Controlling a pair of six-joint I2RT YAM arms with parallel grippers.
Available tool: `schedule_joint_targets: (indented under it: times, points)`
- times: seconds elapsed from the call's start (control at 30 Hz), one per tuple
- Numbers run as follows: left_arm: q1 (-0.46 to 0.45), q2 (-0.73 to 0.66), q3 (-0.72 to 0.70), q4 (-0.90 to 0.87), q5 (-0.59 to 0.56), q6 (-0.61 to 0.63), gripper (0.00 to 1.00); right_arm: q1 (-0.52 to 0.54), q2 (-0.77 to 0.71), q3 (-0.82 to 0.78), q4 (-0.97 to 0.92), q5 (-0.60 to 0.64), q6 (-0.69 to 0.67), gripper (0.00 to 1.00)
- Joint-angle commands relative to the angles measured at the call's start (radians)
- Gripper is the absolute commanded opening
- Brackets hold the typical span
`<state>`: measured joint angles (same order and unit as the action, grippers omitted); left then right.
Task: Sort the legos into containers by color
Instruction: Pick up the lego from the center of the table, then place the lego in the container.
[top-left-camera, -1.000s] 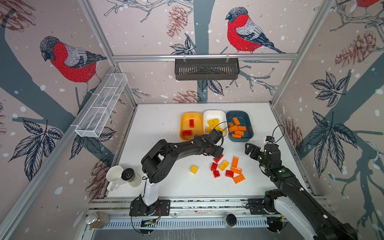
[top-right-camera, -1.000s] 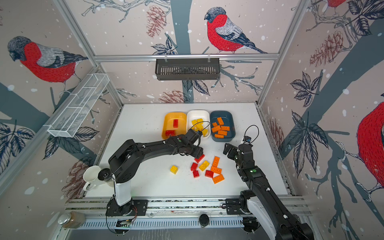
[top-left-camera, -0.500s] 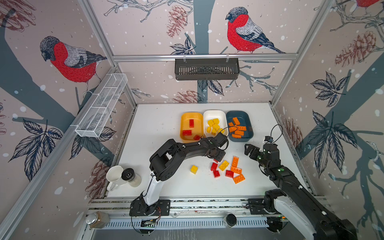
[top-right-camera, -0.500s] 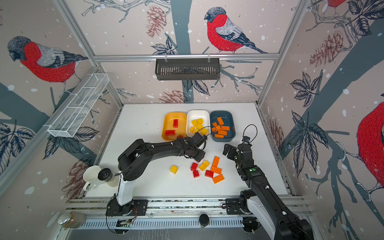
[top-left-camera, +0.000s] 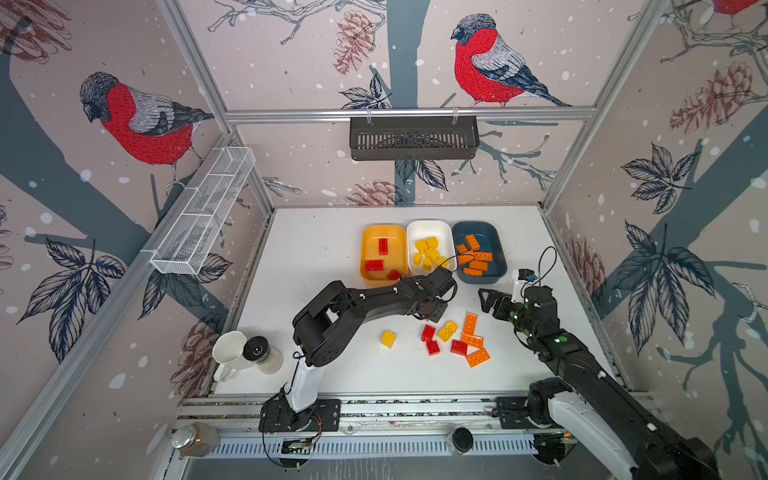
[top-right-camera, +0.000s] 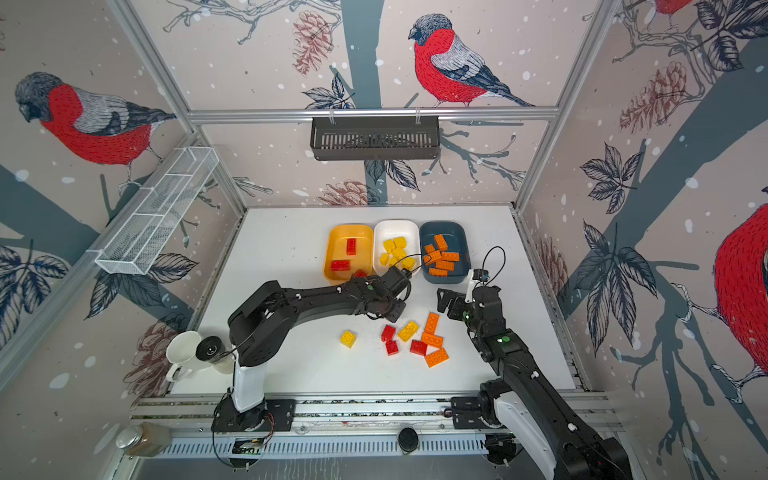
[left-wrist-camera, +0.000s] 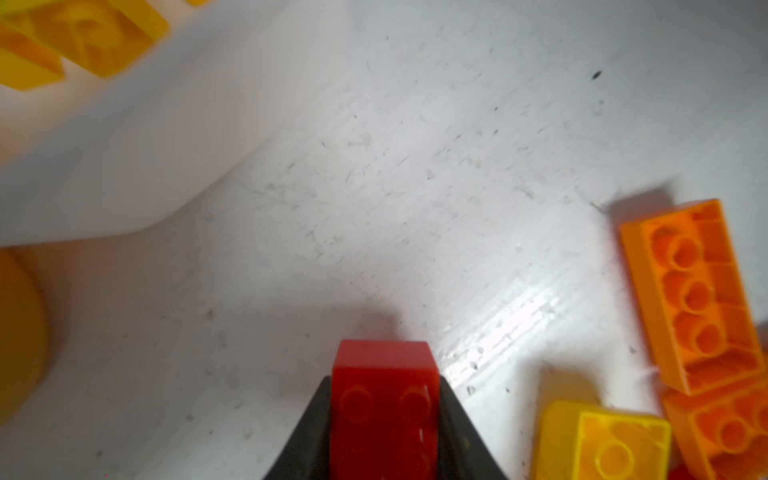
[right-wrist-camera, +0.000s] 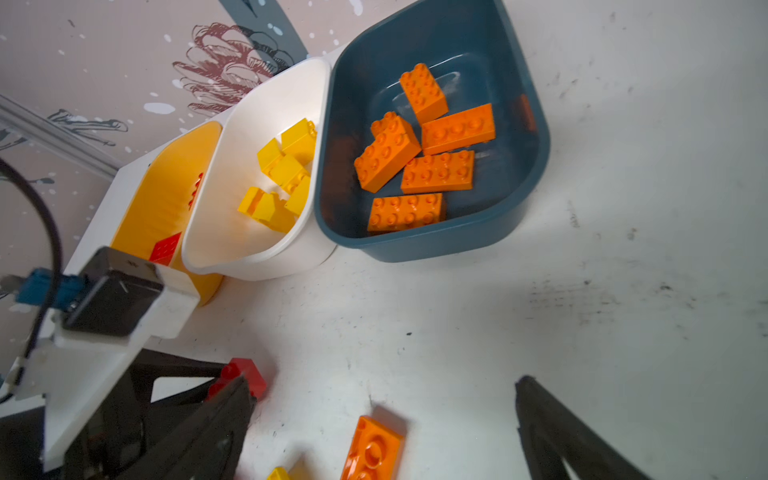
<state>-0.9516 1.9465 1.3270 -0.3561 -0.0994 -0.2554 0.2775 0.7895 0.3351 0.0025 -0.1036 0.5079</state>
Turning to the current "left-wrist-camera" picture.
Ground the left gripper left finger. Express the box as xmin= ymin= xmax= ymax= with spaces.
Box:
xmin=263 ymin=376 xmax=331 ymax=480

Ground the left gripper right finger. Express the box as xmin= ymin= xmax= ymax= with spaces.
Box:
xmin=437 ymin=377 xmax=507 ymax=480

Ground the red lego brick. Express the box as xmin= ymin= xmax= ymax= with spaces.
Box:
xmin=329 ymin=339 xmax=440 ymax=479

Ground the yellow lego brick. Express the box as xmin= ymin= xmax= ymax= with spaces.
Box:
xmin=533 ymin=400 xmax=672 ymax=480
xmin=1 ymin=0 xmax=170 ymax=77
xmin=0 ymin=24 xmax=65 ymax=91

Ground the orange lego brick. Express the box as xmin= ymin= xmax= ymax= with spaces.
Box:
xmin=662 ymin=376 xmax=767 ymax=479
xmin=620 ymin=199 xmax=766 ymax=396

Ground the yellow plastic container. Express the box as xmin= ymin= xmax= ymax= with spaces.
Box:
xmin=1 ymin=249 xmax=49 ymax=423

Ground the white plastic container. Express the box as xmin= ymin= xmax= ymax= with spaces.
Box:
xmin=1 ymin=1 xmax=352 ymax=247

